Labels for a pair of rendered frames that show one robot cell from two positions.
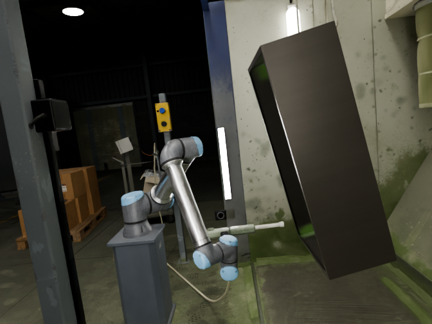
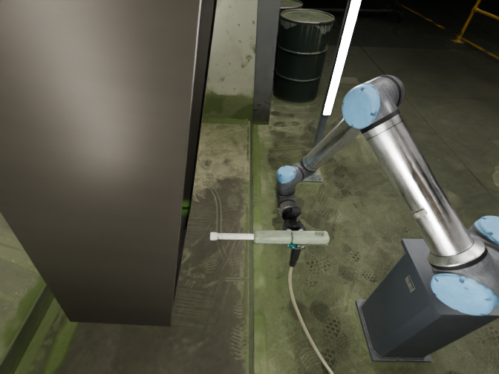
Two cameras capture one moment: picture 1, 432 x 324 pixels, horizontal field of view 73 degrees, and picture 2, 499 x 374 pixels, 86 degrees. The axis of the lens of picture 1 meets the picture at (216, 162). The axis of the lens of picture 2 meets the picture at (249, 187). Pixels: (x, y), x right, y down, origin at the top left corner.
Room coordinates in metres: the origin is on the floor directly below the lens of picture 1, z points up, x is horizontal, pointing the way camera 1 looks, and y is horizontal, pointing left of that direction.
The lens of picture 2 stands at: (2.35, -0.27, 1.56)
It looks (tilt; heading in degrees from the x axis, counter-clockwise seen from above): 45 degrees down; 175
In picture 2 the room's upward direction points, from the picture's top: 2 degrees clockwise
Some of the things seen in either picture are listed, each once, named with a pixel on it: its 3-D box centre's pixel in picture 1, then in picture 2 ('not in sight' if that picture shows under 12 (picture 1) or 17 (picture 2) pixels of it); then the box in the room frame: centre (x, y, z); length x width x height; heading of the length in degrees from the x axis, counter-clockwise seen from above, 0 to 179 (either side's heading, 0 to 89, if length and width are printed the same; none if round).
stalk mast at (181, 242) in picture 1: (173, 180); not in sight; (2.78, 0.42, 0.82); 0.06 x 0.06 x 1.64; 87
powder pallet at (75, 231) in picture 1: (68, 225); not in sight; (4.26, 2.29, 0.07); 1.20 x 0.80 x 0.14; 4
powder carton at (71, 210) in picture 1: (60, 216); not in sight; (3.85, 2.16, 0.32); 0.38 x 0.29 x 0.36; 4
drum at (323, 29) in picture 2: not in sight; (300, 58); (-0.90, 0.54, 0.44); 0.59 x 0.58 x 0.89; 11
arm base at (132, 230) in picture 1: (136, 225); not in sight; (1.90, 0.58, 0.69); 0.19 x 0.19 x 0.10
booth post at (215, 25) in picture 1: (227, 141); not in sight; (2.61, -0.13, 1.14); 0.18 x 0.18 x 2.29; 87
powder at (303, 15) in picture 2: not in sight; (307, 17); (-0.90, 0.53, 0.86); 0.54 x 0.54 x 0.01
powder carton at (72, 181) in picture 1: (69, 184); not in sight; (4.23, 2.16, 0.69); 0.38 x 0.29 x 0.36; 179
